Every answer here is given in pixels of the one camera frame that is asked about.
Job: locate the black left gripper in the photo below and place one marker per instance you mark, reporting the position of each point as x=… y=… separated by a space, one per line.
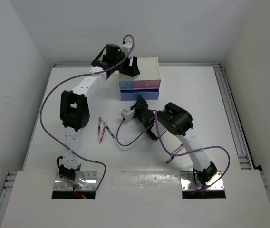
x=132 y=71

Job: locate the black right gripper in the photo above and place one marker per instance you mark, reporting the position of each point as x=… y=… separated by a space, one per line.
x=141 y=104

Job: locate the light blue drawer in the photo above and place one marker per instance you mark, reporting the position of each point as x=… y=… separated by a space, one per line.
x=126 y=85

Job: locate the pink drawer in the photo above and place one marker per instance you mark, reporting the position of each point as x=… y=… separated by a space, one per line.
x=146 y=84

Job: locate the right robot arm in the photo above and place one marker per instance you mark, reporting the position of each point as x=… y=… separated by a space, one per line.
x=178 y=122

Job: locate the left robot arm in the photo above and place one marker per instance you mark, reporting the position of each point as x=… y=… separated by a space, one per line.
x=74 y=110

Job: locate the white drawer cabinet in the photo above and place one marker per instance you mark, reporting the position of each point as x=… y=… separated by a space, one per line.
x=149 y=70

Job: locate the blue pen refill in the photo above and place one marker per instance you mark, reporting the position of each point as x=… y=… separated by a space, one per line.
x=108 y=129

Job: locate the red pen refill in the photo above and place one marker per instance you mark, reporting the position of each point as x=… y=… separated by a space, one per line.
x=99 y=126

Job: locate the pink pen refill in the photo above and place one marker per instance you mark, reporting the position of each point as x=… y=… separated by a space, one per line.
x=102 y=134

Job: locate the red gel pen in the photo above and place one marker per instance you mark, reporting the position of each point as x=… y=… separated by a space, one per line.
x=178 y=149

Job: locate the blue gel pen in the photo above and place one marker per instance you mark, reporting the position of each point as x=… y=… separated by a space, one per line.
x=170 y=159

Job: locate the white front shelf board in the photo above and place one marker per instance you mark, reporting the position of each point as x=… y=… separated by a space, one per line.
x=138 y=200

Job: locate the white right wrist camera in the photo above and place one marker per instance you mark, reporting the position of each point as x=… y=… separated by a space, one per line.
x=127 y=115

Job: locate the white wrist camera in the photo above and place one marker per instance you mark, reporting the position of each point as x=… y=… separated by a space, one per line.
x=126 y=47
x=127 y=115

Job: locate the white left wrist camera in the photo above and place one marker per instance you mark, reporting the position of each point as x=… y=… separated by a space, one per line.
x=126 y=47

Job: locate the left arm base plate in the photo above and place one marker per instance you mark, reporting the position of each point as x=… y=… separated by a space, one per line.
x=84 y=181

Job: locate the aluminium frame rail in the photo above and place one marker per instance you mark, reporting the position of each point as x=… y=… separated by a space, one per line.
x=238 y=135

